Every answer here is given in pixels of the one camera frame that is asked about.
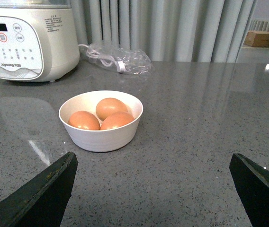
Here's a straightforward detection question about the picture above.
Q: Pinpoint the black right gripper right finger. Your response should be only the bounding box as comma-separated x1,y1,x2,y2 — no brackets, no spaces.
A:
229,153,269,227

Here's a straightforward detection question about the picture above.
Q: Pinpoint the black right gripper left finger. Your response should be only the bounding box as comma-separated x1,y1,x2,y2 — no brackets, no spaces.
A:
0,152,78,227

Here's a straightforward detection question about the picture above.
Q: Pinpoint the brown egg bowl front left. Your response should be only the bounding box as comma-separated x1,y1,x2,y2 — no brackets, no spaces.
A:
68,111,100,131

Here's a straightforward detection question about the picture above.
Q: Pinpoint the brown egg bowl front right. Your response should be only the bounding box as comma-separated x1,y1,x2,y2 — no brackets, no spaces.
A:
100,112,135,130

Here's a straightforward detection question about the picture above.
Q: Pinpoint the pale brown egg bowl back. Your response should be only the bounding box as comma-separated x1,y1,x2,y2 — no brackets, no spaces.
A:
96,97,128,121

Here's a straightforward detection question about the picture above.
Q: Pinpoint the cardboard box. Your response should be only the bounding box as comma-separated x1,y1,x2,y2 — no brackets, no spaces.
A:
244,31,269,47

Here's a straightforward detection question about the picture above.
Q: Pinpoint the white round bowl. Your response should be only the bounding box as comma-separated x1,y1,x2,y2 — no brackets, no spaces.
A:
59,90,143,152

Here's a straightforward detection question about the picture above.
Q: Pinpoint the white Joyoung blender appliance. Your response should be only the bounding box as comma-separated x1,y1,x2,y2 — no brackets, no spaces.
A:
0,0,80,82

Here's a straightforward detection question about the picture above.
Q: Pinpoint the clear plastic bag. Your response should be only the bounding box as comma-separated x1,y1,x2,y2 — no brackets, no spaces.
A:
78,40,154,75

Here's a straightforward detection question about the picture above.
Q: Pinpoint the white power cord with plug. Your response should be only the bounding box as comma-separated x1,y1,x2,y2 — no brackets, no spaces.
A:
78,44,127,72

